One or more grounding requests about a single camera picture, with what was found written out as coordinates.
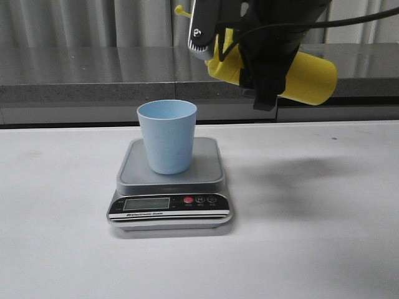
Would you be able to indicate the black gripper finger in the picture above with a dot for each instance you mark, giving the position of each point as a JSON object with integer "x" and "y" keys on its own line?
{"x": 265, "y": 93}

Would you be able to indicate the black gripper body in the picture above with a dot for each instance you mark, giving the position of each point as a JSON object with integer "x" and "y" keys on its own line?
{"x": 267, "y": 35}

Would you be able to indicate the yellow squeeze bottle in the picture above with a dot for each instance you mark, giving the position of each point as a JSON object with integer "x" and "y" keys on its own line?
{"x": 310, "y": 80}

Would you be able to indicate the light blue plastic cup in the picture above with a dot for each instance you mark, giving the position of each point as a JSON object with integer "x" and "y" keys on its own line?
{"x": 168, "y": 128}

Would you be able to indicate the silver digital kitchen scale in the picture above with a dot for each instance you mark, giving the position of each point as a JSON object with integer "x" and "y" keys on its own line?
{"x": 197, "y": 198}

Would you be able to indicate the grey stone counter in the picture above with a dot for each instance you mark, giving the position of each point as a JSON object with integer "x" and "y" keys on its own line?
{"x": 94, "y": 86}

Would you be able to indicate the grey pleated curtain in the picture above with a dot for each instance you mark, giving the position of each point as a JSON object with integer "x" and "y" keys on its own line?
{"x": 154, "y": 24}

